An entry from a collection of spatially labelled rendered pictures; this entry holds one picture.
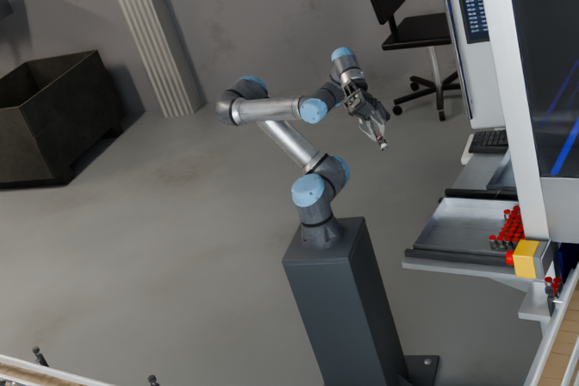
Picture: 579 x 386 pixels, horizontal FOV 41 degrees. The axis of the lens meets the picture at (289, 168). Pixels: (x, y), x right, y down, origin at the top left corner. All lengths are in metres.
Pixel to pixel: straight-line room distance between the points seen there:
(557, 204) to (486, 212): 0.51
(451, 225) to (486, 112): 0.78
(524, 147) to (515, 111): 0.10
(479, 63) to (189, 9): 3.69
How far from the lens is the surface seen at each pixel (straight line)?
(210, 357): 3.75
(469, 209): 2.55
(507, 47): 1.87
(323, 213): 2.67
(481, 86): 3.11
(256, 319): 3.86
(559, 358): 1.92
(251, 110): 2.58
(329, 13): 5.99
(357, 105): 2.34
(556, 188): 2.03
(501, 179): 2.68
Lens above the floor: 2.25
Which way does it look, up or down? 26 degrees down
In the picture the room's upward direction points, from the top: 18 degrees counter-clockwise
